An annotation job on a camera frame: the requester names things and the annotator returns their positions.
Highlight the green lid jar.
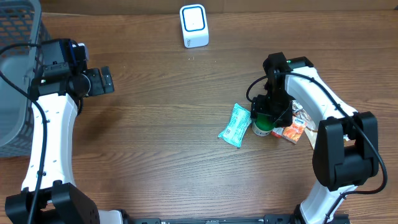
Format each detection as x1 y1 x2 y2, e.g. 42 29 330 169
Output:
251 114 275 137

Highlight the red snack bar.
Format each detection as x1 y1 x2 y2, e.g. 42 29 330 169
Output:
271 128 284 138

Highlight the teal orange tissue pack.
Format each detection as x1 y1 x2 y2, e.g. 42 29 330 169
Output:
282 116 307 144

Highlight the brown white snack bag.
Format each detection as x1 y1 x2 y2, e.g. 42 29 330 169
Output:
292 100 318 149

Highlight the teal wet wipes pack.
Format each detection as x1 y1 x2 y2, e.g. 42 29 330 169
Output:
218 103 252 148

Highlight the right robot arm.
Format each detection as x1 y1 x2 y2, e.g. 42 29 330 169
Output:
250 52 387 224

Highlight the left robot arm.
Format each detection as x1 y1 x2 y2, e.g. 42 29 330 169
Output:
1 39 124 223

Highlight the white barcode scanner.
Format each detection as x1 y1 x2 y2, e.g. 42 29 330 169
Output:
180 4 210 49

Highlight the grey plastic mesh basket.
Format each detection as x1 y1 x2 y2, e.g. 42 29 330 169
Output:
1 0 50 157

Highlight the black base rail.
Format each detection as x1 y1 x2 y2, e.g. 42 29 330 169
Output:
118 213 351 224

